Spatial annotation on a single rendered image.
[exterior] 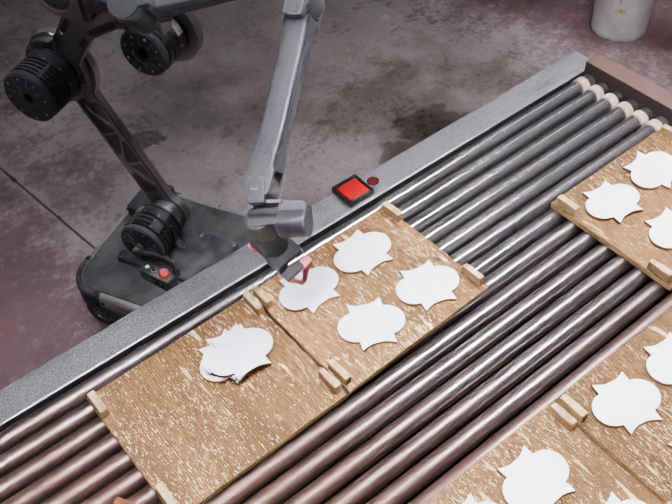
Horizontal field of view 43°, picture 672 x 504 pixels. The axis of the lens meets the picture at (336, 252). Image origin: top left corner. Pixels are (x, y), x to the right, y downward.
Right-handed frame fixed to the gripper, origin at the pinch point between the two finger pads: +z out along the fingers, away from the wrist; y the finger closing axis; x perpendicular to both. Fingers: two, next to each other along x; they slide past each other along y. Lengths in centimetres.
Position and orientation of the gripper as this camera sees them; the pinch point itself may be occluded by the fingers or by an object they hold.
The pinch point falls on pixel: (288, 268)
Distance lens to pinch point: 182.8
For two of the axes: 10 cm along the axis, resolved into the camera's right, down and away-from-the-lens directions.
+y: -6.5, -5.2, 5.5
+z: 2.6, 5.3, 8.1
